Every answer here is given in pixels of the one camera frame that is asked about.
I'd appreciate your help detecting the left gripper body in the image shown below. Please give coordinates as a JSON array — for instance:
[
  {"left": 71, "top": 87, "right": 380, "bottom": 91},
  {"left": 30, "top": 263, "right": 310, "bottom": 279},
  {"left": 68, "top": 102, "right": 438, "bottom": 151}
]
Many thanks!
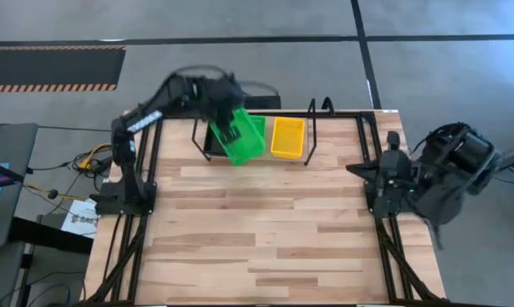
[{"left": 198, "top": 75, "right": 245, "bottom": 126}]

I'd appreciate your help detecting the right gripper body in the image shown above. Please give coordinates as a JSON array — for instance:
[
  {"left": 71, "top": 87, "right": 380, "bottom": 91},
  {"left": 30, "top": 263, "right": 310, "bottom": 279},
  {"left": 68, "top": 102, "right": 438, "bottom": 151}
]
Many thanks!
[{"left": 377, "top": 149, "right": 415, "bottom": 182}]

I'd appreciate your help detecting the yellow plastic basket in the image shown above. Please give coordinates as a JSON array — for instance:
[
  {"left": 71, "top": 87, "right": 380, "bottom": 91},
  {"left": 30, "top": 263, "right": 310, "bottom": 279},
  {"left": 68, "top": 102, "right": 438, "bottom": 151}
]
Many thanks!
[{"left": 269, "top": 116, "right": 306, "bottom": 160}]

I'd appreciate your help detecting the black perforated floor plate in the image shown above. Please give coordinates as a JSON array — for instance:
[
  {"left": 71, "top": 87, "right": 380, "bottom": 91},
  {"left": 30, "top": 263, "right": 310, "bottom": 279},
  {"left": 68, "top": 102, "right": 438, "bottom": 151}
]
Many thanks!
[{"left": 242, "top": 95, "right": 282, "bottom": 110}]

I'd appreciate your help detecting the white printed paper sheet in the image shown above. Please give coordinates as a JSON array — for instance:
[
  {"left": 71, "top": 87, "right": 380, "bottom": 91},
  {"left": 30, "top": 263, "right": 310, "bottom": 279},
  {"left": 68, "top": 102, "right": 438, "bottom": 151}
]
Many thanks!
[{"left": 60, "top": 198, "right": 101, "bottom": 240}]

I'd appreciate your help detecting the black hazard-striped floor mat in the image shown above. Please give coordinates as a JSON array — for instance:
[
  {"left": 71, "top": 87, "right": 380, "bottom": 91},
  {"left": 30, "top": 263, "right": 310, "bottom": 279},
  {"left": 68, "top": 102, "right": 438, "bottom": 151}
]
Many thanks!
[{"left": 0, "top": 44, "right": 128, "bottom": 94}]

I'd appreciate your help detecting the black floor stand base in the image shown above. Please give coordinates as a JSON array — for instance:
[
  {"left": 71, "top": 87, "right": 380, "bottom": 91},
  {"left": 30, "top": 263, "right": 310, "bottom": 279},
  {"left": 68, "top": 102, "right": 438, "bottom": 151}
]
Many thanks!
[{"left": 7, "top": 216, "right": 94, "bottom": 257}]

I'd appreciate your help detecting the grey desk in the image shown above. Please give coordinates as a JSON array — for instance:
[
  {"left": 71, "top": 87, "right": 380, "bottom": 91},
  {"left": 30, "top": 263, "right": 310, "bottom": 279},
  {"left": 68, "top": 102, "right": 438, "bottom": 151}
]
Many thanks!
[{"left": 0, "top": 122, "right": 39, "bottom": 250}]

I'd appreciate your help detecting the computer monitor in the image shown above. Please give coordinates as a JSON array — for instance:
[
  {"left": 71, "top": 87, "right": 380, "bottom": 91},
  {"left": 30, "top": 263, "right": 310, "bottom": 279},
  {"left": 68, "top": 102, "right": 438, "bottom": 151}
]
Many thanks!
[{"left": 0, "top": 157, "right": 28, "bottom": 191}]

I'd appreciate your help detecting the black wire rack shelf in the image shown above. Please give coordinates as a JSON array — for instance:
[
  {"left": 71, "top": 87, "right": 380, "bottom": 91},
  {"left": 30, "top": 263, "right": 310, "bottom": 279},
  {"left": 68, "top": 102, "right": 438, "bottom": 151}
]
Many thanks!
[{"left": 191, "top": 97, "right": 318, "bottom": 167}]

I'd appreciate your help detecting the black aluminium frame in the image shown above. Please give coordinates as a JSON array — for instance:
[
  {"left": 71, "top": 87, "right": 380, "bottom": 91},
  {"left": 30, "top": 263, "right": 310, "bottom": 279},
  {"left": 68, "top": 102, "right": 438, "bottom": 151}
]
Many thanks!
[{"left": 84, "top": 109, "right": 445, "bottom": 307}]

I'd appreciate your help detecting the black floor cable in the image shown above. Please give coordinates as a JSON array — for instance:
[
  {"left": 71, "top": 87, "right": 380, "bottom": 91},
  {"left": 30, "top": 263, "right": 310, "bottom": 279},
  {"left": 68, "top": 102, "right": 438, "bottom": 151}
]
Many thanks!
[{"left": 26, "top": 147, "right": 113, "bottom": 174}]

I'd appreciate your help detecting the yellow cable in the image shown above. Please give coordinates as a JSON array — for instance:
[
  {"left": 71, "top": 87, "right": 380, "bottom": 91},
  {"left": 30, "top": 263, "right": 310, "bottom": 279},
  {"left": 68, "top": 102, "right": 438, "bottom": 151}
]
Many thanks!
[{"left": 76, "top": 142, "right": 113, "bottom": 171}]

